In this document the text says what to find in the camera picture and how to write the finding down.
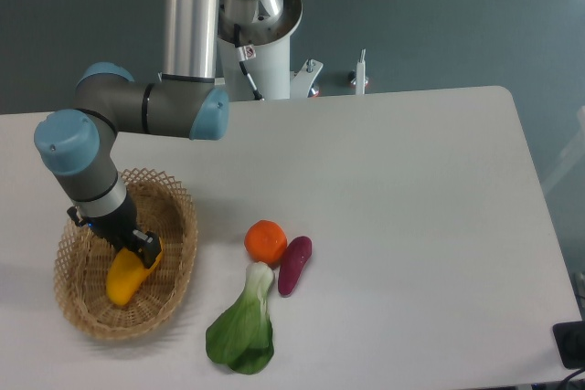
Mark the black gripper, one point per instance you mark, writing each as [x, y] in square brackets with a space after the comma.
[120, 229]

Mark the yellow mango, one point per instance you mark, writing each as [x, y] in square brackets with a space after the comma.
[126, 275]

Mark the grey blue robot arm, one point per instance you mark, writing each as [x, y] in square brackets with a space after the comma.
[215, 52]

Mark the woven wicker basket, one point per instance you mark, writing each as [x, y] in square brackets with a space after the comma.
[165, 207]

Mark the orange fruit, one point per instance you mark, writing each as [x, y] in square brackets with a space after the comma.
[265, 242]

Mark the green bok choy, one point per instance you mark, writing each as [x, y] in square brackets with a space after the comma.
[241, 337]

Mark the purple sweet potato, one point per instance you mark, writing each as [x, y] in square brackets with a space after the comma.
[294, 259]

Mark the black device at table edge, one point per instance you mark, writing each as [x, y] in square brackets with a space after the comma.
[569, 337]

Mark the white bracket with red foot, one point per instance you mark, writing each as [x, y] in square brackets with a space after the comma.
[358, 78]

